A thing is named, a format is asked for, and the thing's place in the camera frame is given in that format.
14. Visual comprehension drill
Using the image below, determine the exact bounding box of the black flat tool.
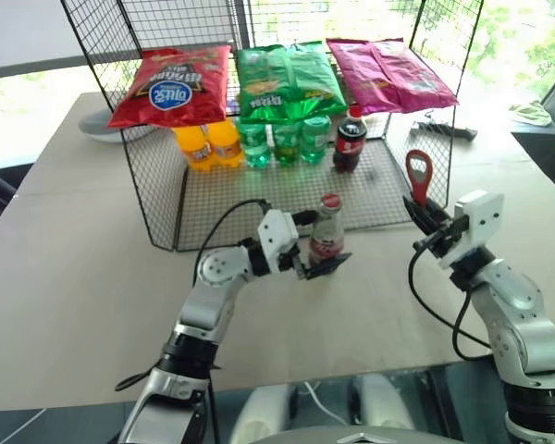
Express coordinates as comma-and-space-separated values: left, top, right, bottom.
408, 118, 479, 142

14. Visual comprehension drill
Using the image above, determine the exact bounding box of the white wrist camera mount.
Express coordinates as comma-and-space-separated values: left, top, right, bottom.
257, 209, 301, 276
438, 189, 505, 269

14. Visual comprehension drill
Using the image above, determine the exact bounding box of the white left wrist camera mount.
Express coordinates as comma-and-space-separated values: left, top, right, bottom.
257, 209, 301, 276

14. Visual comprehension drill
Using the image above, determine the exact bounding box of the green chip bag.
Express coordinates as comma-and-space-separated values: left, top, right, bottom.
236, 42, 349, 126

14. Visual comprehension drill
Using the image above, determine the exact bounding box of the plastic cola bottle red cap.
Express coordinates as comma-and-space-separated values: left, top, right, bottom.
332, 106, 369, 174

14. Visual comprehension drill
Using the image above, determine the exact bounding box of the grey round bowl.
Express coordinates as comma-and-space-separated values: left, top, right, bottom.
78, 109, 154, 145

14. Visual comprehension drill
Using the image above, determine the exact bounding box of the grey robot torso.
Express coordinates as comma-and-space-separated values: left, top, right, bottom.
262, 425, 450, 444

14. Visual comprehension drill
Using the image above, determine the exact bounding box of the green soda plastic bottle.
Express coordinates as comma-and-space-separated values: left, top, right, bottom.
271, 121, 304, 168
237, 121, 274, 170
300, 115, 332, 166

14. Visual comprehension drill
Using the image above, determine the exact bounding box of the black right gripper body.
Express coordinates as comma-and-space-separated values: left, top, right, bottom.
413, 214, 469, 260

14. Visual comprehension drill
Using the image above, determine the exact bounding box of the dark side table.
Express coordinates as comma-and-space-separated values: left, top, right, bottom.
510, 128, 555, 210

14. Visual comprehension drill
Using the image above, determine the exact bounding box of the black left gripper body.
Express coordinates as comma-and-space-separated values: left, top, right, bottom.
279, 247, 313, 281

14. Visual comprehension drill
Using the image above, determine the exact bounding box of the magenta chip bag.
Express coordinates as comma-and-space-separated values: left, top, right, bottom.
326, 37, 461, 117

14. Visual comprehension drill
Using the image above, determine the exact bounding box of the black wire mesh rack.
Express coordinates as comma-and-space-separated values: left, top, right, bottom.
58, 0, 486, 253

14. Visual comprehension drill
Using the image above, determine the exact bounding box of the glass cola bottle red cap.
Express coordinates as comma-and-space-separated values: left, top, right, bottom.
308, 192, 347, 270

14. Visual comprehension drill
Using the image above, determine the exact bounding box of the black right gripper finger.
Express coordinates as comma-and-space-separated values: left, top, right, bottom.
401, 196, 441, 237
425, 199, 452, 228

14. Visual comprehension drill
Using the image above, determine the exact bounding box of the white thin cable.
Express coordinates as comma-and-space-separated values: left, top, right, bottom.
303, 380, 349, 426

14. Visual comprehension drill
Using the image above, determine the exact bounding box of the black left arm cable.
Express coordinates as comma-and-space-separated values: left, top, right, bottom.
114, 198, 273, 393

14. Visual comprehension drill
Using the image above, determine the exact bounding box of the red chip bag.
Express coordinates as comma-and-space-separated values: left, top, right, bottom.
106, 43, 233, 130

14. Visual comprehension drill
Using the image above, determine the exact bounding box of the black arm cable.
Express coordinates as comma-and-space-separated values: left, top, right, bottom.
114, 198, 273, 393
407, 239, 495, 363

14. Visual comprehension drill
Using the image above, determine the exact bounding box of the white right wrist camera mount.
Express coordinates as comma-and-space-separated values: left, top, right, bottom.
438, 189, 505, 269

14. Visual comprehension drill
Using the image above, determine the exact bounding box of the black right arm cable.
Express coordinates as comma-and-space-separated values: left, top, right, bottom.
407, 239, 495, 363

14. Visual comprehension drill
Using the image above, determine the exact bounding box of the orange soda plastic bottle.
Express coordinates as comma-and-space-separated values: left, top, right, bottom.
174, 123, 215, 174
207, 119, 246, 170

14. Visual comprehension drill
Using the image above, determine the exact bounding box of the light green cloth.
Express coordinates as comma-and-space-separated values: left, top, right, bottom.
510, 102, 552, 127

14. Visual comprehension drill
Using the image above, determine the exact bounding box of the white rounded robot leg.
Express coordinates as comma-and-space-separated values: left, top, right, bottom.
356, 373, 416, 430
232, 384, 293, 444

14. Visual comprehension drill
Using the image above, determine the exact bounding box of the red bottle opener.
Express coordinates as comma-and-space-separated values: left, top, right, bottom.
405, 149, 436, 207

